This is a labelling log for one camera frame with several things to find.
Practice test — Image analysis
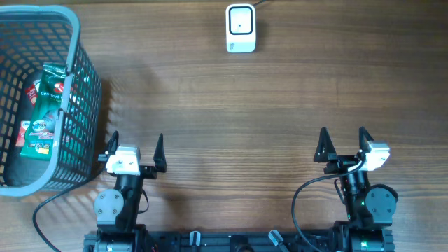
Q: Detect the red Kleenex tissue pack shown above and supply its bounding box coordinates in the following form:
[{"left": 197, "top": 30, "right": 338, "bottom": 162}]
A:
[{"left": 15, "top": 120, "right": 30, "bottom": 147}]

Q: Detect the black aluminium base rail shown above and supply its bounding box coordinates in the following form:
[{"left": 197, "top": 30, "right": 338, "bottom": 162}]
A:
[{"left": 83, "top": 227, "right": 396, "bottom": 252}]

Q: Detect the grey plastic mesh basket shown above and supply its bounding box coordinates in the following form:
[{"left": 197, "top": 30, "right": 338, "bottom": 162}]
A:
[{"left": 1, "top": 5, "right": 102, "bottom": 197}]

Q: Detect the white barcode scanner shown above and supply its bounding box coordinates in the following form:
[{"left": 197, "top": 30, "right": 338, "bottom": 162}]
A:
[{"left": 225, "top": 3, "right": 257, "bottom": 53}]

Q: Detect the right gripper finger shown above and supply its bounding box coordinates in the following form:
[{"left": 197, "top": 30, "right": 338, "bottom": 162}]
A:
[
  {"left": 314, "top": 127, "right": 337, "bottom": 162},
  {"left": 358, "top": 126, "right": 374, "bottom": 153}
]

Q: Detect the green 3M gloves package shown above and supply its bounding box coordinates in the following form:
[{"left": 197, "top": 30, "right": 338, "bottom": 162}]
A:
[{"left": 20, "top": 62, "right": 66, "bottom": 160}]

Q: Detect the red snack stick packet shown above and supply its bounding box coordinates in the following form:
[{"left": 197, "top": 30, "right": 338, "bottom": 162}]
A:
[{"left": 25, "top": 79, "right": 41, "bottom": 107}]

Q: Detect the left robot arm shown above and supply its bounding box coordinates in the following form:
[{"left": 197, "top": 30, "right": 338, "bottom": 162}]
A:
[{"left": 83, "top": 132, "right": 167, "bottom": 252}]

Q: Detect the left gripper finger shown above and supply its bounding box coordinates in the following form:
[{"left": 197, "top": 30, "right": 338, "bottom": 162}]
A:
[
  {"left": 105, "top": 131, "right": 119, "bottom": 155},
  {"left": 153, "top": 134, "right": 167, "bottom": 173}
]

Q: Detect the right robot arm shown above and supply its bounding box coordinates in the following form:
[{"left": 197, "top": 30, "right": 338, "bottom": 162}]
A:
[{"left": 314, "top": 127, "right": 398, "bottom": 252}]

